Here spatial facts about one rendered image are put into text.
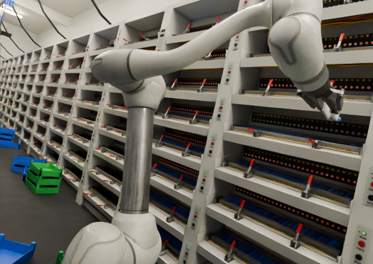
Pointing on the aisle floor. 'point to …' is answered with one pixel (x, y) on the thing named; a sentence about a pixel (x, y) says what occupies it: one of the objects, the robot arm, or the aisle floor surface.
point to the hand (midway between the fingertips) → (330, 112)
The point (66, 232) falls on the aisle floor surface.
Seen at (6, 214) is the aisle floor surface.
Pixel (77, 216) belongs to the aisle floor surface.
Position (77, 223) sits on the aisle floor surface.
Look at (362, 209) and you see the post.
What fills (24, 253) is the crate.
